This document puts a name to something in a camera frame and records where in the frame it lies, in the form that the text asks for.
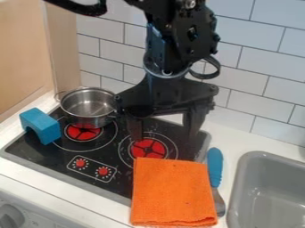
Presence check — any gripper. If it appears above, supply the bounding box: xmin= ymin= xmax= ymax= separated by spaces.
xmin=114 ymin=72 xmax=221 ymax=143

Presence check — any orange cloth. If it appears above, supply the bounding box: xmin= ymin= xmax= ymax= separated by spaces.
xmin=128 ymin=157 xmax=219 ymax=228

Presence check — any toy stove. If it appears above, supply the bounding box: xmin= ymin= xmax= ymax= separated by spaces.
xmin=0 ymin=104 xmax=212 ymax=207

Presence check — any silver pot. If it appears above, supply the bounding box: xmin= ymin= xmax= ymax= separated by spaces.
xmin=54 ymin=86 xmax=122 ymax=129

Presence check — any toy sink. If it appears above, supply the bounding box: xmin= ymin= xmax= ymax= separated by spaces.
xmin=225 ymin=151 xmax=305 ymax=228

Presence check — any blue arch block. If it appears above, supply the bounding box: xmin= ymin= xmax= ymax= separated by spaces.
xmin=18 ymin=107 xmax=62 ymax=146

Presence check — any blue handled spatula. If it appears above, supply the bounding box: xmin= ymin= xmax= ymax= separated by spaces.
xmin=206 ymin=147 xmax=227 ymax=218

